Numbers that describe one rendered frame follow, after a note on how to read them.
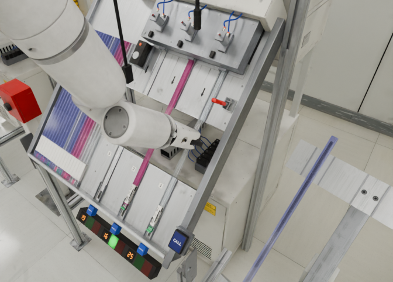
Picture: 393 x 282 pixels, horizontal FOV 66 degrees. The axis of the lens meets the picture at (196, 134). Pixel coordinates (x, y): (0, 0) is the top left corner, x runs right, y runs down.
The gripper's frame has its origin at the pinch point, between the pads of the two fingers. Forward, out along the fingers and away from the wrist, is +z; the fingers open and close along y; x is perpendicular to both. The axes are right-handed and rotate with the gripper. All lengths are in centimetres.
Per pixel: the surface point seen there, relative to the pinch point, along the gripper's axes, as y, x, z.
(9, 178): 132, 81, 47
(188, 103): 6.2, -8.3, 1.4
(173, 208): -3.5, 20.4, -0.2
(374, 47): -22, -91, 151
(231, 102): -7.0, -13.0, -0.9
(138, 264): -0.6, 40.3, -0.3
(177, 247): -11.2, 26.5, -5.1
